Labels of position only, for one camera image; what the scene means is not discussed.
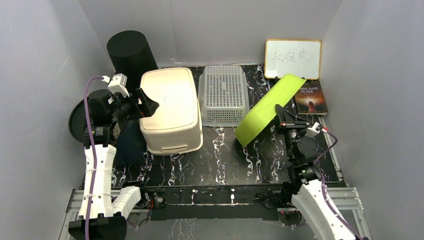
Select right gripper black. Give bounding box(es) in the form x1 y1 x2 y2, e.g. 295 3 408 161
274 105 309 162

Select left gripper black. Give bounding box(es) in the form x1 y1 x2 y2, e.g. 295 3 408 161
109 88 159 125

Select green perforated plastic basket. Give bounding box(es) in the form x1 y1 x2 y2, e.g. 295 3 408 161
234 74 306 147

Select cream perforated plastic basket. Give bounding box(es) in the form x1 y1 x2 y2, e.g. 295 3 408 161
139 67 203 156

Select black ribbed plastic bin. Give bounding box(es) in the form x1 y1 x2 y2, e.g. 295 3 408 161
106 30 158 93

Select white perforated basket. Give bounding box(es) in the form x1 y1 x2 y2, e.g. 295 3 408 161
198 65 250 127

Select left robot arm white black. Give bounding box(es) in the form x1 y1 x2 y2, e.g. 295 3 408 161
68 88 159 240

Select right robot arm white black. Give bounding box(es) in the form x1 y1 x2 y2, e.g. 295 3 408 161
275 104 364 240

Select dark book three days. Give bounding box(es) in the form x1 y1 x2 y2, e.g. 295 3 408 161
294 80 328 116

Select small whiteboard with writing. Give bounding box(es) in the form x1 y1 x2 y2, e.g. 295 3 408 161
263 39 322 80

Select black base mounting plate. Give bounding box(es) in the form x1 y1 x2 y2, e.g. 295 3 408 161
146 184 304 226

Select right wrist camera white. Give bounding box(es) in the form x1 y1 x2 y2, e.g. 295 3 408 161
304 122 328 138

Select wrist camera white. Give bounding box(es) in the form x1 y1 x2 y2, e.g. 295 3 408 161
304 122 328 138
101 73 130 98

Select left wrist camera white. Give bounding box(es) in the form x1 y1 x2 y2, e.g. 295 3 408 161
101 73 130 98

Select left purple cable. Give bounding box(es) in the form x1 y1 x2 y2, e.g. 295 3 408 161
82 76 140 240

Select aluminium rail frame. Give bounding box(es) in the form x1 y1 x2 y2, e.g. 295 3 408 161
59 115 374 240

